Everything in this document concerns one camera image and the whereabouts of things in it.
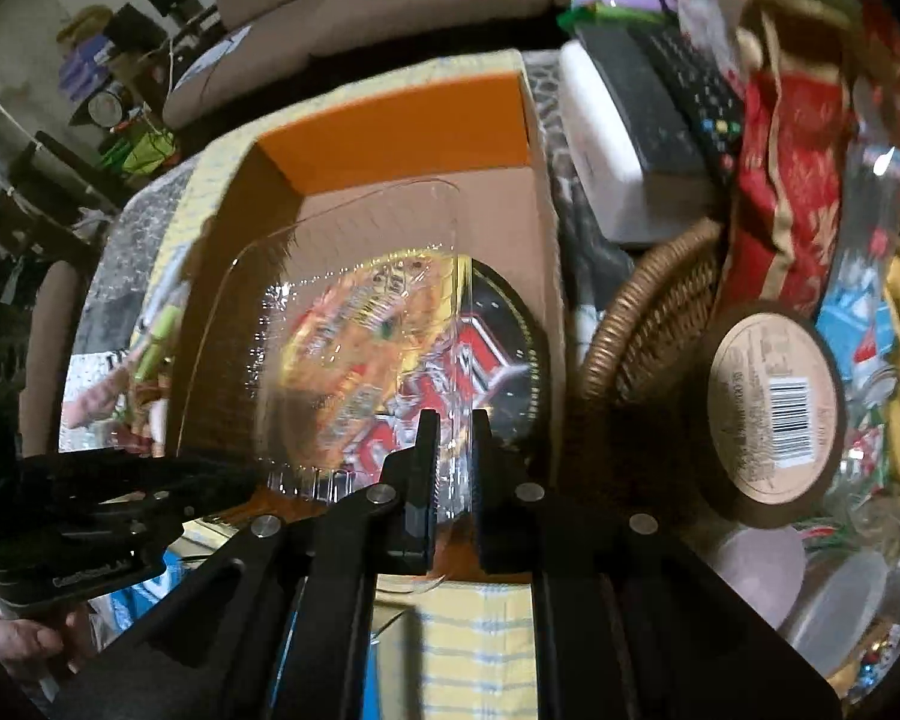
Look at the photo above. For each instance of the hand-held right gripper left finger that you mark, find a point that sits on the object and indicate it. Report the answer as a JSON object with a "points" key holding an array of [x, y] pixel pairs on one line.
{"points": [[420, 510]]}

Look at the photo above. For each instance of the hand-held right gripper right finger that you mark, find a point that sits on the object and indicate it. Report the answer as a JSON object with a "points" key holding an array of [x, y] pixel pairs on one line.
{"points": [[495, 525]]}

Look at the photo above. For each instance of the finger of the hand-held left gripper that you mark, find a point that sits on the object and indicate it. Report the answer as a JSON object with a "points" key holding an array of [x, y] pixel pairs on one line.
{"points": [[172, 517], [142, 476]]}

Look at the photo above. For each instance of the clear plastic clamshell container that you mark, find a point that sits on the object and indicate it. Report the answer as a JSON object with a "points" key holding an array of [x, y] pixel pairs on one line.
{"points": [[330, 300]]}

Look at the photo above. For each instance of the orange cardboard box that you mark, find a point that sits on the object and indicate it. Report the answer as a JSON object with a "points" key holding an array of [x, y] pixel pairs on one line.
{"points": [[420, 135]]}

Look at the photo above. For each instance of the person's left hand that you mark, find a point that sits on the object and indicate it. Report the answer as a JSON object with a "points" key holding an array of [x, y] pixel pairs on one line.
{"points": [[15, 637]]}

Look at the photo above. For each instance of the blue box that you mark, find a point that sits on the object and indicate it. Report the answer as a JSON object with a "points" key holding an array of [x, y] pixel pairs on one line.
{"points": [[139, 600]]}

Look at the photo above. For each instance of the yellow checked cloth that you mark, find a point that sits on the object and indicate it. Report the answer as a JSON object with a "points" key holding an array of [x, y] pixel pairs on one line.
{"points": [[465, 652]]}

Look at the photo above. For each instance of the beige armchair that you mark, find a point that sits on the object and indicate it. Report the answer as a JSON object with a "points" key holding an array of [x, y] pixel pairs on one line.
{"points": [[49, 352]]}

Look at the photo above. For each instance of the black round printed tin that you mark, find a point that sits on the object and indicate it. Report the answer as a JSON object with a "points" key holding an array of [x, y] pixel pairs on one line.
{"points": [[510, 330]]}

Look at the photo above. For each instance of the brown wicker basket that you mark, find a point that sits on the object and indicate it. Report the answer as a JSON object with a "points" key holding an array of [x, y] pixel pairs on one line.
{"points": [[645, 315]]}

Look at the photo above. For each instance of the clear plastic lidded tub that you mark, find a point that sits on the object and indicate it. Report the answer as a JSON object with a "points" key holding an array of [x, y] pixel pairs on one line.
{"points": [[840, 607], [757, 577]]}

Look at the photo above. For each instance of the round brown tin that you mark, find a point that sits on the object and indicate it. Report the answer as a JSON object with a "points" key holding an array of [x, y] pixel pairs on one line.
{"points": [[772, 412]]}

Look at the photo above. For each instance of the dark wooden chair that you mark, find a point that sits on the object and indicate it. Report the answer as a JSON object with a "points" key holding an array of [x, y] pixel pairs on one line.
{"points": [[52, 165]]}

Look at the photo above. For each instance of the green bag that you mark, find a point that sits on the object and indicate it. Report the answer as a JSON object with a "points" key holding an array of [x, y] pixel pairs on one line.
{"points": [[139, 150]]}

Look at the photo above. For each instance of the round clock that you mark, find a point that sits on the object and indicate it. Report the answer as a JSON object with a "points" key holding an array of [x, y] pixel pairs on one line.
{"points": [[105, 109]]}

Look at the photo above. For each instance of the white box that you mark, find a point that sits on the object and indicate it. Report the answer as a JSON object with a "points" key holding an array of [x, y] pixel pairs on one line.
{"points": [[592, 142]]}

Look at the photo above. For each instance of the purple storage boxes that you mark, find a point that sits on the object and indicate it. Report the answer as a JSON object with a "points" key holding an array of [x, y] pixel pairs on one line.
{"points": [[82, 67]]}

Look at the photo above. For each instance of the white papers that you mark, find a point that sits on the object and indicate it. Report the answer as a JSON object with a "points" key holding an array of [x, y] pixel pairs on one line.
{"points": [[214, 56]]}

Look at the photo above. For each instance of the grey remote control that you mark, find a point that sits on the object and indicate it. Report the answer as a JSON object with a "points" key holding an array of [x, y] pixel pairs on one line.
{"points": [[645, 105]]}

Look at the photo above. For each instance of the red gold gift bag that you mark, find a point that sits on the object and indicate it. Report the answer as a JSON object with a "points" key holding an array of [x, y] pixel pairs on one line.
{"points": [[787, 157]]}

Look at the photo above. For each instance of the black remote control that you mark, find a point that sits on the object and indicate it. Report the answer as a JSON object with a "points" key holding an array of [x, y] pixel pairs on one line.
{"points": [[697, 90]]}

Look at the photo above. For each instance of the beige sofa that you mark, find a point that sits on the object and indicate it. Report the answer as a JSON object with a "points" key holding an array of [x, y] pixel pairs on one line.
{"points": [[390, 7]]}

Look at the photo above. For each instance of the green box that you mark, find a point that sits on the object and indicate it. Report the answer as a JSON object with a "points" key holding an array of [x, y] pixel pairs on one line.
{"points": [[607, 13]]}

